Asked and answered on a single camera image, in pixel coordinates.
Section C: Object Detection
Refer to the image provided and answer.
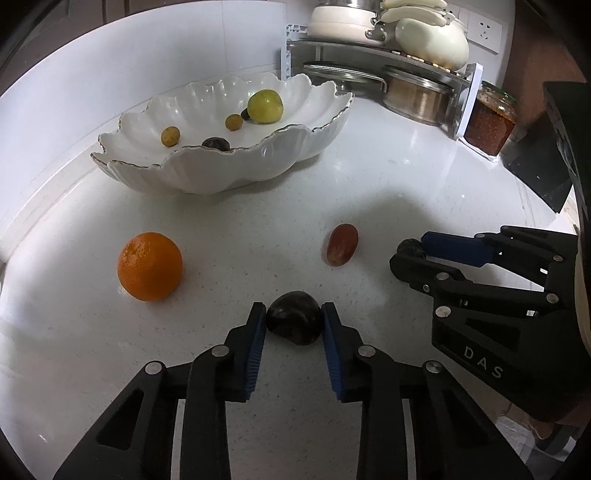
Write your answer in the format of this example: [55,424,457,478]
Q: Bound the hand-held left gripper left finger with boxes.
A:
[52,302,267,480]

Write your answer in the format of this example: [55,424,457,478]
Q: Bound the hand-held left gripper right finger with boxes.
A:
[321,302,534,480]

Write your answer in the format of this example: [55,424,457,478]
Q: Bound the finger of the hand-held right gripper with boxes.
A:
[389,249,571,321]
[421,225,579,294]

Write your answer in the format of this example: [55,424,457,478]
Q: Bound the small dark grape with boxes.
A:
[398,237,426,259]

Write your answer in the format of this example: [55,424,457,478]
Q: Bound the white scalloped bowl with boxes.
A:
[90,72,355,195]

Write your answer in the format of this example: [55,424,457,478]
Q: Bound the large red grape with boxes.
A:
[326,224,359,267]

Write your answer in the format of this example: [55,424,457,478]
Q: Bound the black flat slab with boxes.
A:
[501,134,573,213]

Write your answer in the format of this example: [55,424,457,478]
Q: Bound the glass jar of red sauce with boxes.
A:
[463,80,519,157]

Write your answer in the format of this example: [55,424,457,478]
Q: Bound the orange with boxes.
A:
[117,232,184,303]

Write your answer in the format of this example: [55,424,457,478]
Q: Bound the brown patterned trivet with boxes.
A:
[397,51,462,72]

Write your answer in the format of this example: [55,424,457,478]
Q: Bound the dark wooden cutting board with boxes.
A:
[501,0,578,144]

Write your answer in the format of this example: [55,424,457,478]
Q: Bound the cream ceramic pot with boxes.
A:
[379,0,470,65]

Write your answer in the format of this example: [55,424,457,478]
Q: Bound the glass pot lid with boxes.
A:
[302,62,389,95]

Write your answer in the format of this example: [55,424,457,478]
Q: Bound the green apple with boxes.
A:
[247,89,284,124]

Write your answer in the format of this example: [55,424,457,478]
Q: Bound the white grey shelf rack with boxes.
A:
[278,23,485,141]

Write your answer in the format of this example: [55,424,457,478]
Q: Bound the cream steamer pot with lid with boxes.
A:
[308,4,384,40]

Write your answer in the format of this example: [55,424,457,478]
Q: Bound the steel steamer pot with lid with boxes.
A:
[316,0,384,10]

